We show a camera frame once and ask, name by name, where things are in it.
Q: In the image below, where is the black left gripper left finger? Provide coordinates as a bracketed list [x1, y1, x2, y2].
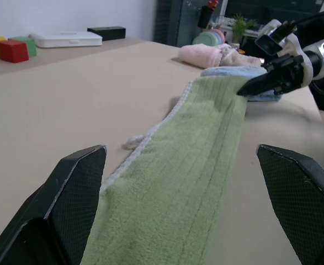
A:
[0, 144, 108, 265]

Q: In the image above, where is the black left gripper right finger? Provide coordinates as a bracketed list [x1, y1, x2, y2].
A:
[256, 144, 324, 265]

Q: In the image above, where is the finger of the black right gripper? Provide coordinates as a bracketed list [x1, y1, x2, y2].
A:
[238, 70, 276, 93]
[237, 79, 276, 98]

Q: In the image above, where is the green towel with white trim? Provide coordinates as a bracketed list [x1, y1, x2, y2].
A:
[80, 75, 253, 265]

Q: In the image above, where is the beige fluffy towel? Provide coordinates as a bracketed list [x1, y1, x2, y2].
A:
[216, 43, 265, 68]

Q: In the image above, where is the light blue towel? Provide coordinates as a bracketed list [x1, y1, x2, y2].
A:
[200, 66, 283, 103]

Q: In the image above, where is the pink rolled towel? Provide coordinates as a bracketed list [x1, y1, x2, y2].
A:
[177, 44, 226, 70]

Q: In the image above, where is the small green potted plant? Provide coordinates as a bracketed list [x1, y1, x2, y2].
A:
[229, 13, 258, 51]

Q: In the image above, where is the pink plate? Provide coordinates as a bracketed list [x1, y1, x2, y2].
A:
[213, 28, 226, 45]

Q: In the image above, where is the green plate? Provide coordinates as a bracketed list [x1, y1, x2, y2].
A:
[192, 30, 218, 46]

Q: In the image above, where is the black cylindrical container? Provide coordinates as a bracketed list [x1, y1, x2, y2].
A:
[197, 4, 214, 30]

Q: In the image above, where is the dark grey cabinet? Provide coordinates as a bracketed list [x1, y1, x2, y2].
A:
[153, 0, 229, 48]

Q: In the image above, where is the black rectangular box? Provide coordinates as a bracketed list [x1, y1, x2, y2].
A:
[87, 26, 127, 42]

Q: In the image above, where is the red cube block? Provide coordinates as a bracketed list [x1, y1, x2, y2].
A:
[0, 40, 30, 64]

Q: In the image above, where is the green cube block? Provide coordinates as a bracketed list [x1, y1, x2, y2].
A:
[8, 36, 38, 58]

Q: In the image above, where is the white flat box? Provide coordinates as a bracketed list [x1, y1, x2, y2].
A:
[28, 31, 103, 49]

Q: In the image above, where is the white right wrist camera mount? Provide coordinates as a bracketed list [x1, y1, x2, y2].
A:
[254, 19, 315, 87]

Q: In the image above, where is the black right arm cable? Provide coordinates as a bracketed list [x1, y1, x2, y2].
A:
[279, 7, 324, 35]

